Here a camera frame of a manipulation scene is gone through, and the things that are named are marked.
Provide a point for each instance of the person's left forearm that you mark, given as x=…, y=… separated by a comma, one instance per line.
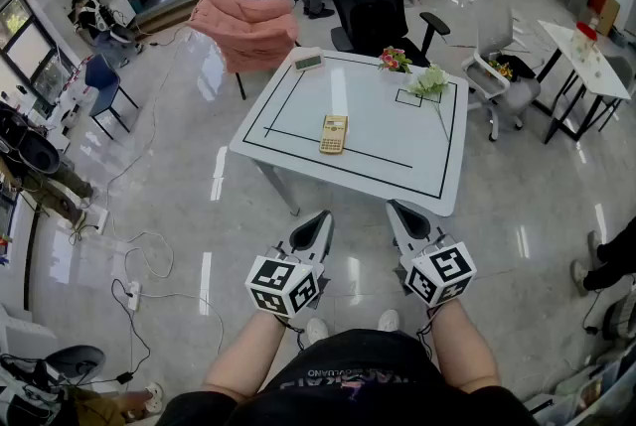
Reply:
x=238, y=359

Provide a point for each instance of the white side table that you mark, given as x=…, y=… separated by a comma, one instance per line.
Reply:
x=591, y=71

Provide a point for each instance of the yellow calculator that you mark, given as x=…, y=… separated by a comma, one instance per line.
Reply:
x=333, y=134

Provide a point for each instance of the blue chair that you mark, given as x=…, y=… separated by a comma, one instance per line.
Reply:
x=102, y=84

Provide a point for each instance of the black mesh office chair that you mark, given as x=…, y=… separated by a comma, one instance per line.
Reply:
x=370, y=2

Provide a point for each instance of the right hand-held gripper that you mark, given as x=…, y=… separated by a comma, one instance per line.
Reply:
x=442, y=275

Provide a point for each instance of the red and brown boards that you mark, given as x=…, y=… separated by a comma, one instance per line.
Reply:
x=603, y=4

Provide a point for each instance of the white grey office chair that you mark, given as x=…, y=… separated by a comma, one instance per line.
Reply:
x=497, y=86

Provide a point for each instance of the black-framed window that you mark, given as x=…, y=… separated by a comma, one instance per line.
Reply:
x=30, y=46

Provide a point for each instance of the person's black shirt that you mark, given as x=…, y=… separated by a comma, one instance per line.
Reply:
x=358, y=394

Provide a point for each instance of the black cloth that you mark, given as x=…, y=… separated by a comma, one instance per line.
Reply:
x=522, y=66

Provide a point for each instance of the person's white shoe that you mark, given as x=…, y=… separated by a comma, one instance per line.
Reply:
x=316, y=329
x=388, y=320

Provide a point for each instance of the white power strip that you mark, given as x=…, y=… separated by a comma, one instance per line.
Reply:
x=102, y=220
x=134, y=296

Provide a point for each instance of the pink digital clock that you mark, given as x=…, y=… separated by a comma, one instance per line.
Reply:
x=308, y=60

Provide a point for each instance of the person's right forearm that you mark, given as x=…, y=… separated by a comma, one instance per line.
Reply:
x=462, y=344

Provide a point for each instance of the orange flower bunch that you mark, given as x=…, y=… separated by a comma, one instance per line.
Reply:
x=501, y=69

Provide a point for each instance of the pink lounge chair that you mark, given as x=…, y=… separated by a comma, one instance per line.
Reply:
x=248, y=32

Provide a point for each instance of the jar with red lid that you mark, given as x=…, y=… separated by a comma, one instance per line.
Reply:
x=584, y=39

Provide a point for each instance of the person's left white shoe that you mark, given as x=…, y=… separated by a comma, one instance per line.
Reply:
x=316, y=329

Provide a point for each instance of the person's right white shoe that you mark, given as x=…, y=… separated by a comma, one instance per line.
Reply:
x=388, y=320

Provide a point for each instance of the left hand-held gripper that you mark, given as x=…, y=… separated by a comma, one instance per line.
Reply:
x=280, y=287

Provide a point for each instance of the white green flower bouquet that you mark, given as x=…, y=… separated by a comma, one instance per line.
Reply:
x=429, y=80

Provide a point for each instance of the pink flower bouquet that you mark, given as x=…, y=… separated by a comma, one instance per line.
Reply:
x=394, y=59

